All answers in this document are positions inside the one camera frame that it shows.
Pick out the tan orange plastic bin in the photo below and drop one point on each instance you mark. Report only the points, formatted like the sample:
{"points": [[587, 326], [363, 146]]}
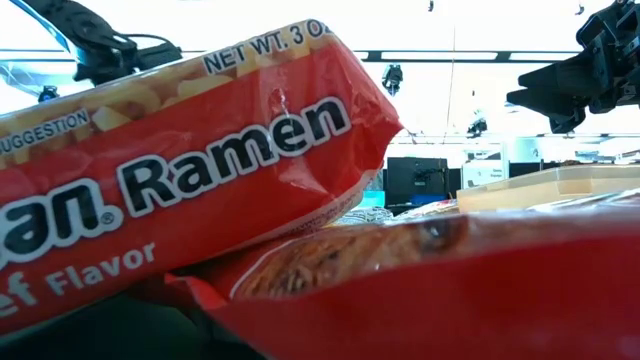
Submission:
{"points": [[550, 187]]}

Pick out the black hanging device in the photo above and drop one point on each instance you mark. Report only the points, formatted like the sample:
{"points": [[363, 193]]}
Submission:
{"points": [[477, 127], [392, 79]]}

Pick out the blue storage box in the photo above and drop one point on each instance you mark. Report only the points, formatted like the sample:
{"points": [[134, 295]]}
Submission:
{"points": [[427, 200]]}

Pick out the black computer monitor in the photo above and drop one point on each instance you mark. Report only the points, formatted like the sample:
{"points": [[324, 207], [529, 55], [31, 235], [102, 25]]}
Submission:
{"points": [[415, 175]]}

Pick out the black ceiling camera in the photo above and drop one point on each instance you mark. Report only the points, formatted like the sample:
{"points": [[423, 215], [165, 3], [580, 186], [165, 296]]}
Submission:
{"points": [[48, 94]]}

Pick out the red beef flavor ramen pack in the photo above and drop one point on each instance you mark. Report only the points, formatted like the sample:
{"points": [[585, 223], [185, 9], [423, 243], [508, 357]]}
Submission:
{"points": [[200, 175]]}

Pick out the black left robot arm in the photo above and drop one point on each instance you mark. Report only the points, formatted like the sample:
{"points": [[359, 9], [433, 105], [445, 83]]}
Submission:
{"points": [[65, 20]]}

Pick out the white sign board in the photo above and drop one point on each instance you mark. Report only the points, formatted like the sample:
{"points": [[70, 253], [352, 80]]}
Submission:
{"points": [[485, 167]]}

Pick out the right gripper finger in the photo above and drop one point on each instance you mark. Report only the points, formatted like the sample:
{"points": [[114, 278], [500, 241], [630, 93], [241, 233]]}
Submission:
{"points": [[575, 75], [555, 107]]}

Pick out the small black ceiling hook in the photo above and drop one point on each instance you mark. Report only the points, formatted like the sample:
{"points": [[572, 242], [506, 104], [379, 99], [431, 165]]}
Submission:
{"points": [[580, 9]]}

